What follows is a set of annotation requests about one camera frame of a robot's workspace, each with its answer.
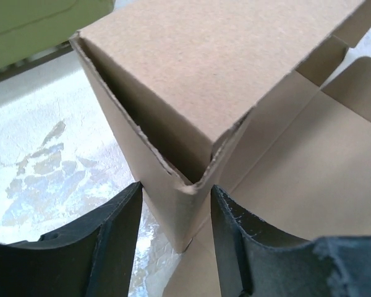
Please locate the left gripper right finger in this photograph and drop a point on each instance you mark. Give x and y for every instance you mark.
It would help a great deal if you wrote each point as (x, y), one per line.
(255, 258)

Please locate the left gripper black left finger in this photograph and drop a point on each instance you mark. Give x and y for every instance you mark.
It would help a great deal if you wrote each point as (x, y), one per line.
(90, 256)

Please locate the large cardboard box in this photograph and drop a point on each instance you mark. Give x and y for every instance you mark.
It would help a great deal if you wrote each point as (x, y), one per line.
(259, 98)

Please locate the green plastic bin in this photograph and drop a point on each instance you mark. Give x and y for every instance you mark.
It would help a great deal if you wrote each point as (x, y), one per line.
(29, 27)

